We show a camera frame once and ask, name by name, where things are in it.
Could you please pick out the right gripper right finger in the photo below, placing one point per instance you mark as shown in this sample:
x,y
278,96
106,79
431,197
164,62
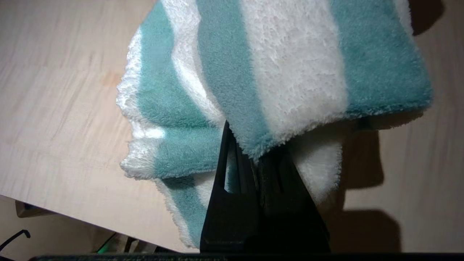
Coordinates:
x,y
290,217

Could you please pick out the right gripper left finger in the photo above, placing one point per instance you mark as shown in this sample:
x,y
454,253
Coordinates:
x,y
232,217

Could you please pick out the teal and white striped cloth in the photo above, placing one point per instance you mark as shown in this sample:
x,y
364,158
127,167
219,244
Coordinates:
x,y
275,72

